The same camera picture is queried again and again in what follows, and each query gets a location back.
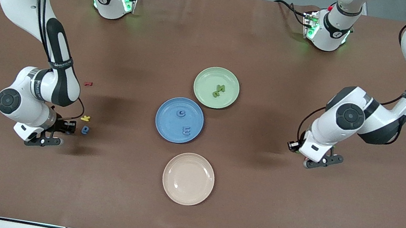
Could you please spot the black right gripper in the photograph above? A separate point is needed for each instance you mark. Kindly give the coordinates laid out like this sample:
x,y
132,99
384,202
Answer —
x,y
62,125

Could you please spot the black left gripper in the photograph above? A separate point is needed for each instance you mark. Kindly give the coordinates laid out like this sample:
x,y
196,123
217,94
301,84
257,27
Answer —
x,y
293,145

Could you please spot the green foam letter N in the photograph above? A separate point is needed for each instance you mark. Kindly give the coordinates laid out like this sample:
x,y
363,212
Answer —
x,y
221,88

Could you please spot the green foam letter u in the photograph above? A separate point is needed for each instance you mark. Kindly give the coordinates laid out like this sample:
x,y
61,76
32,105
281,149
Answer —
x,y
215,94

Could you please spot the blue foam letter m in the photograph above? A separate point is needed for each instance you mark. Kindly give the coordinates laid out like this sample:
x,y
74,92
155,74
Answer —
x,y
186,130

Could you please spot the yellow foam letter K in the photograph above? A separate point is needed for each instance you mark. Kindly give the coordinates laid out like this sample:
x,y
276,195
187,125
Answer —
x,y
85,118

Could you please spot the red foam letter r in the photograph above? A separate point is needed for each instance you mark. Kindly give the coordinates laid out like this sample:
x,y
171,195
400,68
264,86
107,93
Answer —
x,y
87,83

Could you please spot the brown table mat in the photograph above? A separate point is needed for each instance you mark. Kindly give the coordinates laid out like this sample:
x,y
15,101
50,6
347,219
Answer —
x,y
54,180

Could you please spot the blue plate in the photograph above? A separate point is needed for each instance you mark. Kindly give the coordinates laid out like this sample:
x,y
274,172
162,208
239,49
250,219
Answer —
x,y
168,125

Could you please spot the green plate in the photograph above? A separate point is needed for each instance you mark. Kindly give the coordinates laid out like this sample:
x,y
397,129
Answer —
x,y
208,82

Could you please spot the beige pink plate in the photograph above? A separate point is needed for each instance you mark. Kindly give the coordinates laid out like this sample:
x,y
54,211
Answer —
x,y
188,179

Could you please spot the blue foam letter c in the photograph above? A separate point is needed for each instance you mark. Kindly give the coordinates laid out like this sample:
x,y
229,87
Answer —
x,y
178,113

